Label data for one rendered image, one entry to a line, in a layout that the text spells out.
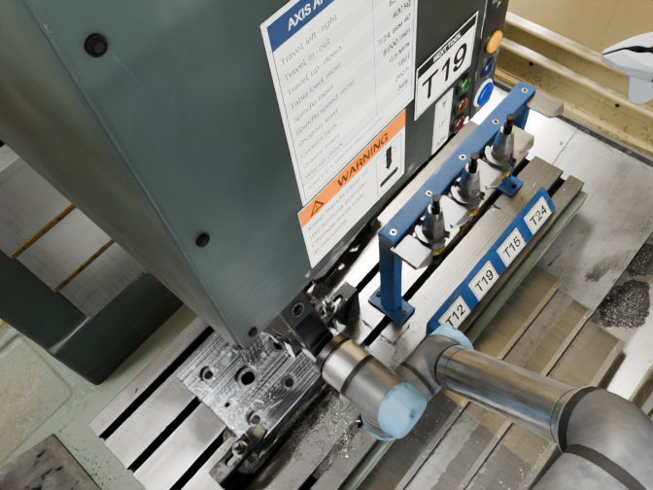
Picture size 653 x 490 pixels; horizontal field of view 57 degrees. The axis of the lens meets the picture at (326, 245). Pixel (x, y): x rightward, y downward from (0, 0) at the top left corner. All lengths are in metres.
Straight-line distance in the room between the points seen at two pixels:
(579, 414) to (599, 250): 0.99
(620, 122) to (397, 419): 1.10
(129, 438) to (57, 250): 0.43
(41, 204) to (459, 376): 0.81
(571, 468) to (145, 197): 0.52
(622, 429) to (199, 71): 0.57
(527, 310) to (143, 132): 1.34
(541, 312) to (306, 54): 1.28
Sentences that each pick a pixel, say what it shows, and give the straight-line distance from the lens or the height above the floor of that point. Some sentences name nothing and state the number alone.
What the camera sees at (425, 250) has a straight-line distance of 1.10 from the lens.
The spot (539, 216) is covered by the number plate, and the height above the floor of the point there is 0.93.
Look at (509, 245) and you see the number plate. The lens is 1.44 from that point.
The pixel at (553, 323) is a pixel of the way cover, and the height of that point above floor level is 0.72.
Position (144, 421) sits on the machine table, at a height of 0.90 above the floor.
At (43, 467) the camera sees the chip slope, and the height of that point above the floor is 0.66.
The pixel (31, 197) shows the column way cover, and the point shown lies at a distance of 1.22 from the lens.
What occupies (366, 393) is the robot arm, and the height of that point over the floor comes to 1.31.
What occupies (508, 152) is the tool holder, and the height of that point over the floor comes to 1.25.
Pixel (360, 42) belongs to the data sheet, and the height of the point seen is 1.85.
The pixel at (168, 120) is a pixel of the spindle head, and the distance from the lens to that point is 0.37.
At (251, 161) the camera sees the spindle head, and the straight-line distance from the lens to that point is 0.45.
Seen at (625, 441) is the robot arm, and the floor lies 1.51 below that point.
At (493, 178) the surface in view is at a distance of 1.20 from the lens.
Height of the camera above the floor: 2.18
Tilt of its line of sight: 60 degrees down
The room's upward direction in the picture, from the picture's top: 11 degrees counter-clockwise
